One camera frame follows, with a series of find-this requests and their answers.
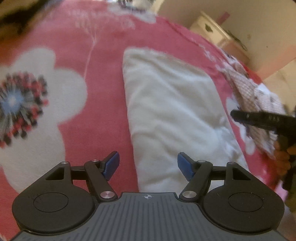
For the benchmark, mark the cream bedside cabinet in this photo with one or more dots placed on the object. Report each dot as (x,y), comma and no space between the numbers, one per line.
(210,30)

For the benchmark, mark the white garment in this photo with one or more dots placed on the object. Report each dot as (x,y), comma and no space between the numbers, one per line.
(173,107)

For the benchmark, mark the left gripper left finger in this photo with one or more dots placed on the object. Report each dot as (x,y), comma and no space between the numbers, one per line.
(66,196)

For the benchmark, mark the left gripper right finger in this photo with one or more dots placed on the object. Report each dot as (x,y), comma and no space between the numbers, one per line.
(230,196)

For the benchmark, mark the red floral bed blanket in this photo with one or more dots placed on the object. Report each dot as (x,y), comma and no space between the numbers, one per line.
(73,107)

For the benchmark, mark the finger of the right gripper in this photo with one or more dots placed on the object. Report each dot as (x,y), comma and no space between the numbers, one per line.
(278,123)

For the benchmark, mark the right hand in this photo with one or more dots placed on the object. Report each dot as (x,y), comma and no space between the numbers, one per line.
(282,158)

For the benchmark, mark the checkered pink white cloth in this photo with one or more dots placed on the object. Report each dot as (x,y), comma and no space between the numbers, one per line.
(252,97)

